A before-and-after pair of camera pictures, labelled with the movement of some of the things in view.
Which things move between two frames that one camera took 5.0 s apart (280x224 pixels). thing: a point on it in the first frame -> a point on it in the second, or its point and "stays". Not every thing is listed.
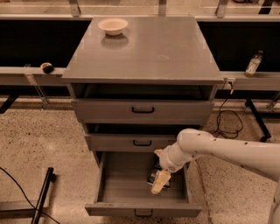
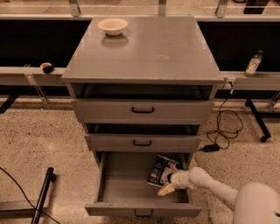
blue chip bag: x=151 y=178 stays
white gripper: x=169 y=162 -> x=177 y=179
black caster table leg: x=259 y=119 stays
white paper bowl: x=113 y=26 stays
